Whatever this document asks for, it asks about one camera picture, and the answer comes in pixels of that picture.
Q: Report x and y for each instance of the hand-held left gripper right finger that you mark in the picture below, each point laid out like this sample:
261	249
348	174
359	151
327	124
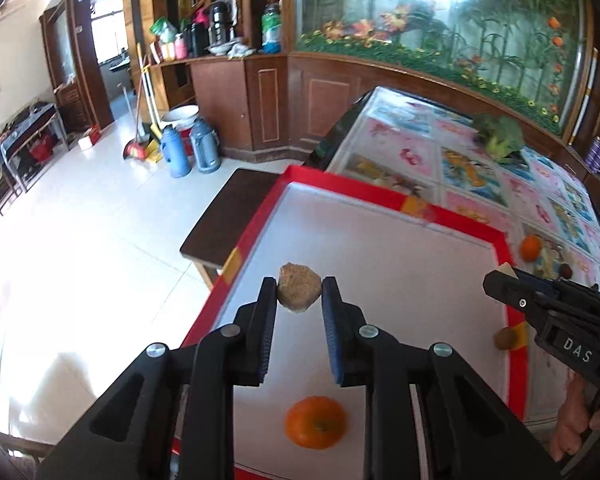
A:
332	340

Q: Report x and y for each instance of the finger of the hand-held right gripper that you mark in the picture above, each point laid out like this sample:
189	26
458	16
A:
545	280
500	285

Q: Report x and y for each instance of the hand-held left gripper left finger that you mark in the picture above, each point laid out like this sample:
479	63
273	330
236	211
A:
267	340

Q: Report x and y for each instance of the brown kiwi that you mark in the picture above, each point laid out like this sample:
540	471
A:
506	338

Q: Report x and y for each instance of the tan rough walnut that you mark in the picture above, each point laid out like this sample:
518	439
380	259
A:
300	287

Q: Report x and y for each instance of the red-rimmed white tray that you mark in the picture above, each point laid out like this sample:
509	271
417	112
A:
380	270

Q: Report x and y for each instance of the person's right hand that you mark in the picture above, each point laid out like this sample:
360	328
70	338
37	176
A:
572	420

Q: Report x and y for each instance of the small dark red fruit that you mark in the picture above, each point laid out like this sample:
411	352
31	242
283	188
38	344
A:
566	271

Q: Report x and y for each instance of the dark wooden stool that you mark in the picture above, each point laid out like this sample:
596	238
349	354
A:
230	220

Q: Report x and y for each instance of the green broccoli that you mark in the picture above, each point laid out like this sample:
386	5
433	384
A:
500	132

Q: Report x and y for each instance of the printed tablecloth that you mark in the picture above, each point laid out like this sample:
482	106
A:
420	130

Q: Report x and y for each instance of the grey thermos jug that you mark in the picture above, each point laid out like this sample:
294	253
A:
205	147

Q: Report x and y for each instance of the blue thermos jug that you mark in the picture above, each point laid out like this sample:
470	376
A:
175	152

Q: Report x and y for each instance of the broom and dustpan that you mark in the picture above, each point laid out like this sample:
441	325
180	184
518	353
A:
154	147

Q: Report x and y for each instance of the red broom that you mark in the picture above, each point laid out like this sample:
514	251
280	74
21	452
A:
135	149

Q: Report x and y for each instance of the wooden cabinet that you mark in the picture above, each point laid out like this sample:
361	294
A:
275	105

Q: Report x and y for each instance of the white basin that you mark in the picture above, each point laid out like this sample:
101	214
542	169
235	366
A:
180	116

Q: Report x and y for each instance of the white box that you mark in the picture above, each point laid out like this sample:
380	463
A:
86	143

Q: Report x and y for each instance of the red box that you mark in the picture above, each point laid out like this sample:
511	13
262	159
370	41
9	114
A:
94	134

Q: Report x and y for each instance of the red bucket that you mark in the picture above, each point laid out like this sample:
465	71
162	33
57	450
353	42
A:
42	149

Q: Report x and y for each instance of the pink flask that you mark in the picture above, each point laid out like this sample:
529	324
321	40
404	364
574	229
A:
180	46

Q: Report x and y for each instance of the green label plastic bottle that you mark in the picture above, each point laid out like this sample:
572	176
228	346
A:
271	27

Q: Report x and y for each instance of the black vacuum flask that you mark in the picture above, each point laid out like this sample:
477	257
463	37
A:
219	22

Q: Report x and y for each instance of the dark side table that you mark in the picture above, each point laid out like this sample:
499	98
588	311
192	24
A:
30	122

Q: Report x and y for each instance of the green bag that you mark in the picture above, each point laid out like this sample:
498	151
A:
162	27

